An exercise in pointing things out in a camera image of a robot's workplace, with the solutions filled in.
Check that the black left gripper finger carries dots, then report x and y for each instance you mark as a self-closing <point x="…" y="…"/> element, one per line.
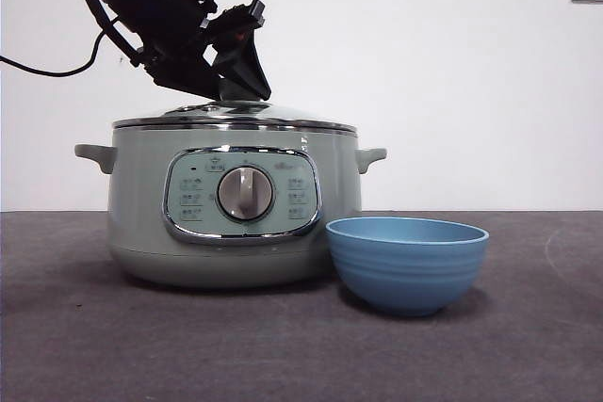
<point x="184" y="77"/>
<point x="242" y="63"/>

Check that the glass steamer lid with knob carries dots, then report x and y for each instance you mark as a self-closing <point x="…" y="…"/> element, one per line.
<point x="264" y="115"/>

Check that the pale green electric steamer pot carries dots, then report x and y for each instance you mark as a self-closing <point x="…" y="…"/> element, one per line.
<point x="141" y="213"/>

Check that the blue ribbed bowl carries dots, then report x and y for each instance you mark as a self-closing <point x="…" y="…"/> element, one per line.
<point x="407" y="270"/>

